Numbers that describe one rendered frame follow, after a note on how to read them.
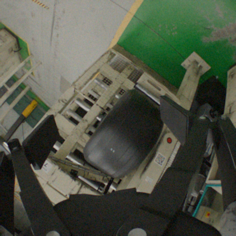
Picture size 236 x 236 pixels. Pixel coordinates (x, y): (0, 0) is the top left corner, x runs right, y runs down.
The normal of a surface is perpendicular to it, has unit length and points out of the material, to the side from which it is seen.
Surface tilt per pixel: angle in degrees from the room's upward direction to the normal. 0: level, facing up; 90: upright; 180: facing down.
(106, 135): 61
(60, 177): 90
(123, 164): 44
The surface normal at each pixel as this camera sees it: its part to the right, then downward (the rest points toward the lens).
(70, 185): 0.27, -0.31
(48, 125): 0.99, -0.16
